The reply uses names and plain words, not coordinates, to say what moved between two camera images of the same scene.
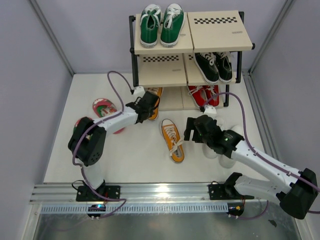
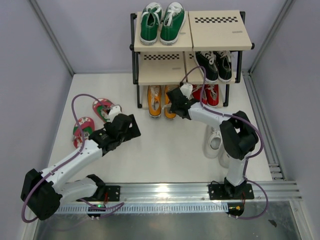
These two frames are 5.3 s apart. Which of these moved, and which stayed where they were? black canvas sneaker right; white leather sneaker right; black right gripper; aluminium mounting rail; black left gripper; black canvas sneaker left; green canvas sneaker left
Moved: black right gripper; black left gripper
Stayed: white leather sneaker right; aluminium mounting rail; green canvas sneaker left; black canvas sneaker left; black canvas sneaker right
